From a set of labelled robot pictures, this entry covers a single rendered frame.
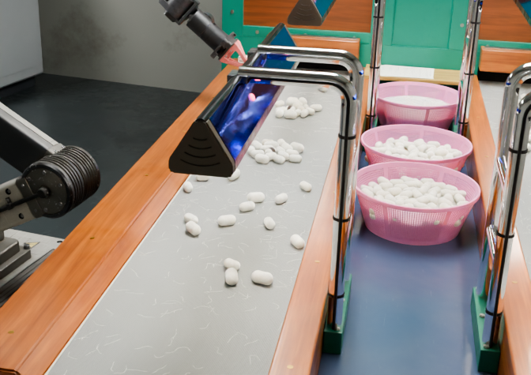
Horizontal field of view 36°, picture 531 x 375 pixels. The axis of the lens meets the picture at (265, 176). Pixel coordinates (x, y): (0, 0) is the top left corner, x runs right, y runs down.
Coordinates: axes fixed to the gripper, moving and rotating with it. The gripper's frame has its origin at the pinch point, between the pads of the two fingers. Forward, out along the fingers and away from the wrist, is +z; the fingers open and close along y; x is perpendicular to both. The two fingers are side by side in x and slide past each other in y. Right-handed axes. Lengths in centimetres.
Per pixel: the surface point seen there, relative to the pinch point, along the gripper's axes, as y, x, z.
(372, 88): -6.3, -20.8, 28.0
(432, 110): 9, -24, 46
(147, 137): 176, 123, -15
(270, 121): -8.7, 4.1, 14.7
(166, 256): -90, 7, 13
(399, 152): -24, -18, 42
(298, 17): -28.1, -26.1, 1.6
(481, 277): -87, -29, 54
